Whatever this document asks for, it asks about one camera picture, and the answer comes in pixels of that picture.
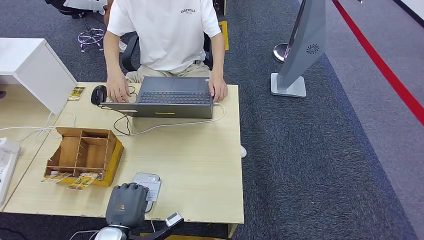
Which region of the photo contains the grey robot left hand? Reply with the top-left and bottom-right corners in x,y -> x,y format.
105,182 -> 151,229

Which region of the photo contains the person's left hand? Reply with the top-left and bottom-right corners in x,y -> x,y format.
208,75 -> 229,103

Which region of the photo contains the person's right hand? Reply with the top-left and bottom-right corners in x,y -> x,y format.
105,74 -> 131,104

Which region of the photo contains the black computer mouse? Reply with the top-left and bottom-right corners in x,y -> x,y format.
90,85 -> 108,106

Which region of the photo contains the grey card reader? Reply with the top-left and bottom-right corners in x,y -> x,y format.
131,172 -> 162,215

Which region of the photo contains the yellow-brown room key card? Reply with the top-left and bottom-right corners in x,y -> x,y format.
67,172 -> 100,191
41,171 -> 73,184
67,86 -> 86,102

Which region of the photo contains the background person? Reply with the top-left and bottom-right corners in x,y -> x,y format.
62,0 -> 128,54

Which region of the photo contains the black office chair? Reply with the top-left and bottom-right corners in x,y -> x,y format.
121,31 -> 215,73

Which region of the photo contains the yellow base board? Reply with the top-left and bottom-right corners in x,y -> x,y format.
59,137 -> 125,188

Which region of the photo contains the dark grey laptop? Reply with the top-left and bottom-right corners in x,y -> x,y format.
100,76 -> 215,120

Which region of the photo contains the wooden organiser box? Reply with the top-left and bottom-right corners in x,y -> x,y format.
43,127 -> 117,178

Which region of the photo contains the chrome stanchion base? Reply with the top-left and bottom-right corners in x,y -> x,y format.
272,43 -> 291,64

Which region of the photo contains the white cabinet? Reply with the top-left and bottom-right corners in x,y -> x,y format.
0,37 -> 78,115

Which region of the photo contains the grey kiosk stand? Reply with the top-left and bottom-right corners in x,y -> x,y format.
270,0 -> 332,99

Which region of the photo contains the black stool with chrome base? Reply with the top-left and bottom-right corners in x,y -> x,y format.
44,0 -> 106,53

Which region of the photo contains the white power strip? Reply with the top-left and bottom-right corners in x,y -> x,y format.
0,138 -> 22,206

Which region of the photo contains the black mouse cable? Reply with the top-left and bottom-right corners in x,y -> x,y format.
99,85 -> 138,137

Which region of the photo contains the pale wrist camera on bracket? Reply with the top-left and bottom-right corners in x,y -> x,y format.
128,211 -> 185,240

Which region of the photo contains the white laptop cable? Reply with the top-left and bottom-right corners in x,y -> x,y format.
114,102 -> 226,137

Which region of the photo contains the white cable bundle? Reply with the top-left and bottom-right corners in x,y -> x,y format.
68,229 -> 100,240

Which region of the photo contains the thin white cable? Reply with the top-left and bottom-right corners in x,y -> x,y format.
35,110 -> 78,137
0,125 -> 63,139

